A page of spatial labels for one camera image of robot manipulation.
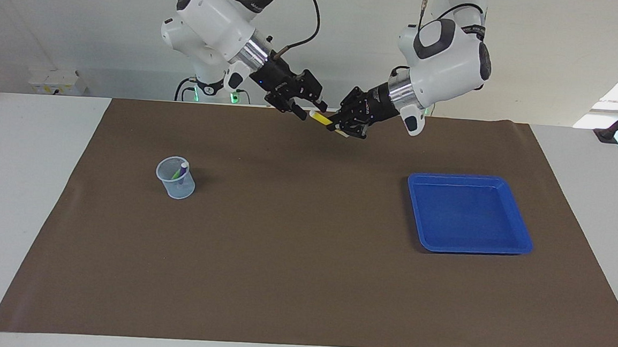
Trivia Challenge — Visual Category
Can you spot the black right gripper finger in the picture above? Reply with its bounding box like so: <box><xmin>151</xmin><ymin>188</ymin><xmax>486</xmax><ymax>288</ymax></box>
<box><xmin>263</xmin><ymin>92</ymin><xmax>310</xmax><ymax>122</ymax></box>
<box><xmin>294</xmin><ymin>68</ymin><xmax>331</xmax><ymax>112</ymax></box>

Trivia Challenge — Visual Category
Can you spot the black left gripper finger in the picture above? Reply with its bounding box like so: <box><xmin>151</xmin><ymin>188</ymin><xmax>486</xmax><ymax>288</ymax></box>
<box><xmin>338</xmin><ymin>85</ymin><xmax>370</xmax><ymax>119</ymax></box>
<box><xmin>326</xmin><ymin>117</ymin><xmax>370</xmax><ymax>140</ymax></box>

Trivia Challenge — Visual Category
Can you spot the yellow marker pen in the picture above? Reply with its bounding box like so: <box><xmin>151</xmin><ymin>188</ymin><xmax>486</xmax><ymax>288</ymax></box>
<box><xmin>307</xmin><ymin>110</ymin><xmax>352</xmax><ymax>139</ymax></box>

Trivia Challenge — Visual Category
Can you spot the translucent plastic cup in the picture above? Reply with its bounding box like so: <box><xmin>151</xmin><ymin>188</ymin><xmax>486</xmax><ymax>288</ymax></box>
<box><xmin>154</xmin><ymin>155</ymin><xmax>198</xmax><ymax>200</ymax></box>

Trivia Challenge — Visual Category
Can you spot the blue plastic tray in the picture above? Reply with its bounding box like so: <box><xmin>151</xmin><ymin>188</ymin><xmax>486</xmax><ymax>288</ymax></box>
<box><xmin>404</xmin><ymin>171</ymin><xmax>538</xmax><ymax>259</ymax></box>

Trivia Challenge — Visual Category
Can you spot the brown table mat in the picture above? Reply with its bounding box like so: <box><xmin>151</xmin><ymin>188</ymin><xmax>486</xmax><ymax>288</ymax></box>
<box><xmin>0</xmin><ymin>89</ymin><xmax>618</xmax><ymax>347</ymax></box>

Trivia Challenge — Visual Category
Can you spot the white power box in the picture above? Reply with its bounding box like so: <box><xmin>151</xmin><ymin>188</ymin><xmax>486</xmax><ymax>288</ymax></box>
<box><xmin>28</xmin><ymin>68</ymin><xmax>88</xmax><ymax>97</ymax></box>

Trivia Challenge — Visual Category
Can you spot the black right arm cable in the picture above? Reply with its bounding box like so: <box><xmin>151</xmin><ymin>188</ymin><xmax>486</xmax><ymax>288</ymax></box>
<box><xmin>217</xmin><ymin>0</ymin><xmax>322</xmax><ymax>59</ymax></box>

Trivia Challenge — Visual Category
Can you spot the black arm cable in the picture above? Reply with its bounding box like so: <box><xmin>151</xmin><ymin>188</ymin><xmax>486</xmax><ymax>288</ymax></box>
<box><xmin>217</xmin><ymin>0</ymin><xmax>322</xmax><ymax>59</ymax></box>
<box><xmin>417</xmin><ymin>0</ymin><xmax>484</xmax><ymax>37</ymax></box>

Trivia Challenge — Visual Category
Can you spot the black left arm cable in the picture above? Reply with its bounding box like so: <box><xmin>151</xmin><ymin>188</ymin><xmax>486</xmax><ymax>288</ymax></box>
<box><xmin>417</xmin><ymin>0</ymin><xmax>484</xmax><ymax>37</ymax></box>

